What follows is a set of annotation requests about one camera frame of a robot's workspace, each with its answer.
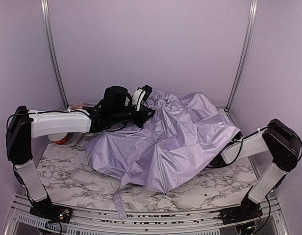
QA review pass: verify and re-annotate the right aluminium frame post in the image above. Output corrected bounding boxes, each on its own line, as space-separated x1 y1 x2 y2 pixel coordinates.
226 0 259 112

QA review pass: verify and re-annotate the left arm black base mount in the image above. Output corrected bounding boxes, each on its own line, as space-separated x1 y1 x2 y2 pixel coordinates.
29 205 73 223

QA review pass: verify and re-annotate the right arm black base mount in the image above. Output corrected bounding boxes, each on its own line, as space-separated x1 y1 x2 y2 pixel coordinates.
218 205 263 225

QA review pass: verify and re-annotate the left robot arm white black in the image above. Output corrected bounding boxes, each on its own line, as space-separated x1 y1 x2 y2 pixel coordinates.
5 85 154 213

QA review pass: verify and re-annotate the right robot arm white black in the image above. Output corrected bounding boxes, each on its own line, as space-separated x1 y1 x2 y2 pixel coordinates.
208 118 302 210

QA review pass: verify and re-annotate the left aluminium frame post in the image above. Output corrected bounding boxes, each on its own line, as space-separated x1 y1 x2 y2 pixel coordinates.
41 0 69 108

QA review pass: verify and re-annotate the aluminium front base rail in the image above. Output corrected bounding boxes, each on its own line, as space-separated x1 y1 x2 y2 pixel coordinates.
3 195 289 235

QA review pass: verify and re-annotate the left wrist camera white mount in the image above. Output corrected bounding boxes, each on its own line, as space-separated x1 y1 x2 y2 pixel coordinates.
129 85 152 111

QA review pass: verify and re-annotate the lavender folding umbrella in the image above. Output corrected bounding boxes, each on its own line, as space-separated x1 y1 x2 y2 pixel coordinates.
85 89 242 219

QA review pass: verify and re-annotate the red patterned small bowl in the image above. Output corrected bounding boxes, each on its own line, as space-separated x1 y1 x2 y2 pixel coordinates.
68 102 88 110

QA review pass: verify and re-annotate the aluminium frame post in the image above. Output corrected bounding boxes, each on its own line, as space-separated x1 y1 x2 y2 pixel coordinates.
226 0 259 112
41 0 69 108

